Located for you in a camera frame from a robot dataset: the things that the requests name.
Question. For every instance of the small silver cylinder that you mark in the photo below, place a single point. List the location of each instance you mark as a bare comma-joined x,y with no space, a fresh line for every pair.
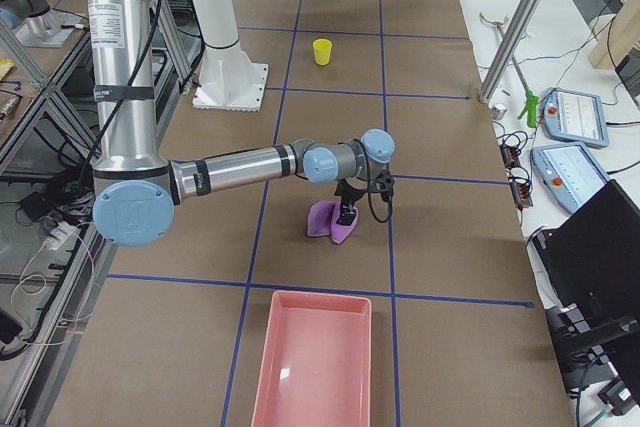
498,111

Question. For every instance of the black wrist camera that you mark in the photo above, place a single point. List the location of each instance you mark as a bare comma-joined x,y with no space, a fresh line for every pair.
385,185

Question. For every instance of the lower teach pendant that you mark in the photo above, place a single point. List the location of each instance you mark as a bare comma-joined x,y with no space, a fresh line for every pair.
571,173

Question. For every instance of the yellow plastic cup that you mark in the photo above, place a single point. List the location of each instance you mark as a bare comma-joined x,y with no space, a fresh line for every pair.
322,49

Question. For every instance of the upper teach pendant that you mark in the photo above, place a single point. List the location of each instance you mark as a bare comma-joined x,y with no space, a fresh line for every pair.
574,116

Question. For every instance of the pink plastic bin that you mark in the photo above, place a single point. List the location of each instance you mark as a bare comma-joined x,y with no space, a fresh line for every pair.
316,363

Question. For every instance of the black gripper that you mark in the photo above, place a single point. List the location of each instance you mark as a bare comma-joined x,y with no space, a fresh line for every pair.
351,196

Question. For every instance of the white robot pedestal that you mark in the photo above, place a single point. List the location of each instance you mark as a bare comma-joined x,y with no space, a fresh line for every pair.
228,79

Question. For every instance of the black monitor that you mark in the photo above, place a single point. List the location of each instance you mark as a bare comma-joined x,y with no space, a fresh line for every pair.
592,261

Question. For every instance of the purple cloth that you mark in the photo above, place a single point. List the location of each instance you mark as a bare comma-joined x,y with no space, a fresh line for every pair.
322,222

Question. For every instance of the teach pendant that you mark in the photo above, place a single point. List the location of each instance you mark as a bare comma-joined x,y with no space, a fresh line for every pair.
574,116
571,173

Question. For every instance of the aluminium frame post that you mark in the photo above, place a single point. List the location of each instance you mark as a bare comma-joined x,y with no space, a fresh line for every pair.
518,23

